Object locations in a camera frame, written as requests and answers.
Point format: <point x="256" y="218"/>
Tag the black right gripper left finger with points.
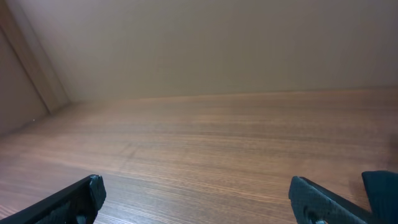
<point x="77" y="203"/>

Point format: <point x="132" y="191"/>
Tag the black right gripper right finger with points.
<point x="312" y="203"/>

